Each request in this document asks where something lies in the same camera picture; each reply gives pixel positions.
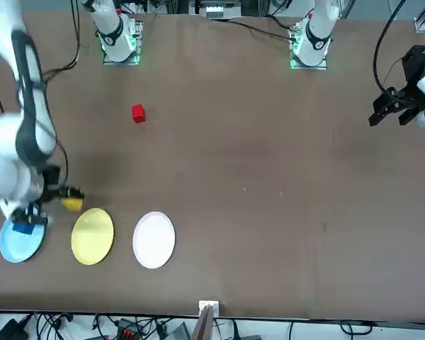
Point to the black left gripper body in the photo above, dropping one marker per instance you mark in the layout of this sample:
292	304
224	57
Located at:
414	65

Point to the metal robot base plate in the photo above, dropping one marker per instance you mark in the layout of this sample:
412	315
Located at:
138	60
322	66

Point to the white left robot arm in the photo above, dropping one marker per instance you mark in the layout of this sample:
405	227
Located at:
317	39

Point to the light blue plate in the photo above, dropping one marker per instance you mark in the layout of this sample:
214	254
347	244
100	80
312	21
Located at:
21	248

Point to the flat black power adapter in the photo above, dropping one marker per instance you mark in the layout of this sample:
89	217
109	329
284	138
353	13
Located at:
12	331

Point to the white plate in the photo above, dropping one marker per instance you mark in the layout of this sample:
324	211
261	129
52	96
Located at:
154	241

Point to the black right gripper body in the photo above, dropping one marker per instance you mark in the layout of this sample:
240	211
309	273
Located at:
51	175

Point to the yellow cube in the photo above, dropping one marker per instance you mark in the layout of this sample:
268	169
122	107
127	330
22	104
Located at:
72	204

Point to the blue cube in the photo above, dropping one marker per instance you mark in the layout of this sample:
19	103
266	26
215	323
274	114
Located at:
24	228

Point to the red cube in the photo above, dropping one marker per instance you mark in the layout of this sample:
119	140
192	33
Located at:
138	113

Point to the white power strip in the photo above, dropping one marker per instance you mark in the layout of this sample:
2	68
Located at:
217	13

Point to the black strip orange switches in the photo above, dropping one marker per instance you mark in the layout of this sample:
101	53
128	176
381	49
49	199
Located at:
127	331

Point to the yellow plate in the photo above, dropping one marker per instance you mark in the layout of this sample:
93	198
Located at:
92	236

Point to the aluminium profile post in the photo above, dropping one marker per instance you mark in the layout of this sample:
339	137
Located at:
207	318

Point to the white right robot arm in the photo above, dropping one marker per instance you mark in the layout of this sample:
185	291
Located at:
3	159

